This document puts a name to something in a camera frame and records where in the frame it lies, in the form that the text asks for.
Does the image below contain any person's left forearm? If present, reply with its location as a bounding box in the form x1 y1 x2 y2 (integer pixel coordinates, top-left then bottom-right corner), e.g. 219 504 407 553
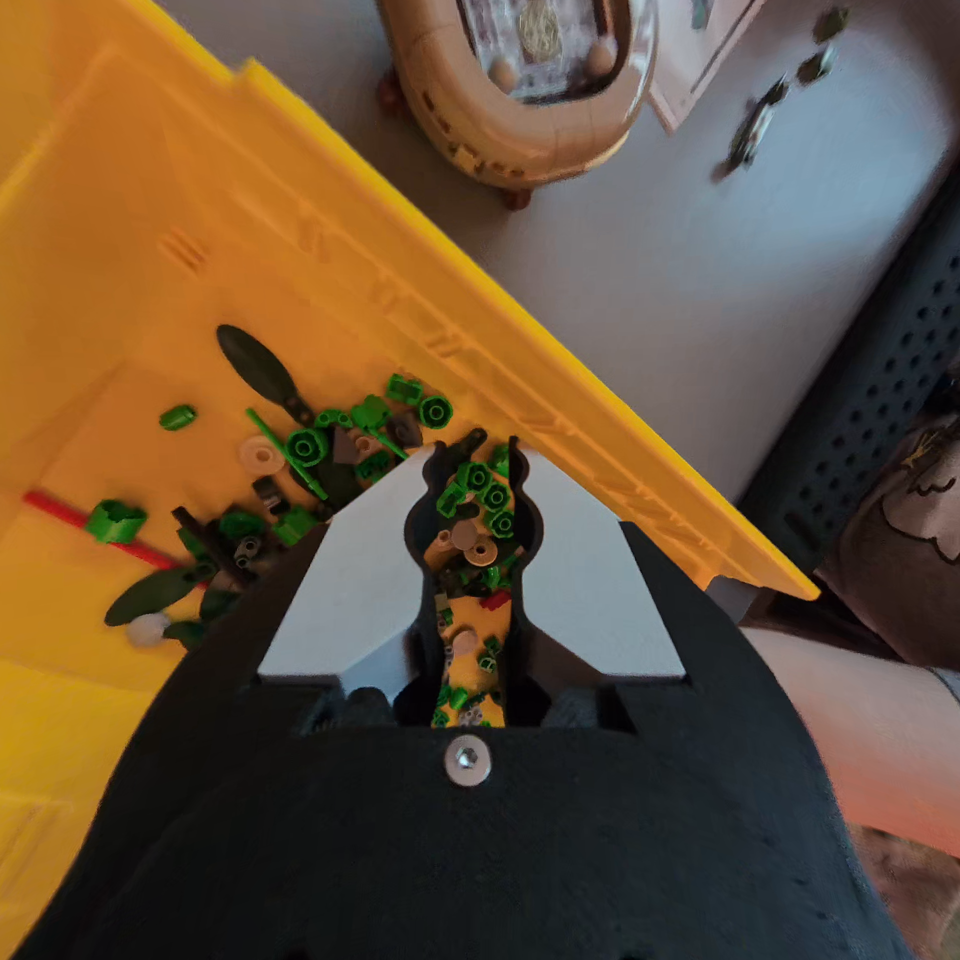
738 626 960 860

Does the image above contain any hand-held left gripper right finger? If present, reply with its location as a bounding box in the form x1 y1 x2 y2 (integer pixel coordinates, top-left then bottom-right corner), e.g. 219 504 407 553
502 435 689 727

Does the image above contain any pile of toy bricks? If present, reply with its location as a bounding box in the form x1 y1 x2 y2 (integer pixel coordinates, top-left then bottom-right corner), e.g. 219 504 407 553
105 322 526 729

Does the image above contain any tan toy brick ship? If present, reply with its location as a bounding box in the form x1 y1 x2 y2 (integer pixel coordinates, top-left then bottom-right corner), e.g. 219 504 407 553
375 0 661 211

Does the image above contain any yellow plastic bin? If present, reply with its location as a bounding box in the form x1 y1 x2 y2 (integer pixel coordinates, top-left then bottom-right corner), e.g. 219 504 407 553
0 0 820 960

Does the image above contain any grey toy brick assembly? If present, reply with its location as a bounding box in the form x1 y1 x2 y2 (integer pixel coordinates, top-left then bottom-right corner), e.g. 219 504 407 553
711 73 790 185

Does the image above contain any red toy rod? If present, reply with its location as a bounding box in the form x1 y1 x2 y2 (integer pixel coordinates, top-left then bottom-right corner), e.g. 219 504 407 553
22 489 185 573

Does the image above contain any white instruction booklet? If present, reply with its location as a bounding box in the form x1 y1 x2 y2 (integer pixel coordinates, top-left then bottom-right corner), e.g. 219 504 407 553
648 0 759 136

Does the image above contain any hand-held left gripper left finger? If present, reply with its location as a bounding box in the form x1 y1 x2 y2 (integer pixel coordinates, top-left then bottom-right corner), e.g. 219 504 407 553
257 442 445 727

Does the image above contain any black perforated panel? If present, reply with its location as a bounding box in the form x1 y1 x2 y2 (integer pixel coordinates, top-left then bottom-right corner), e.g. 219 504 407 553
738 168 960 575

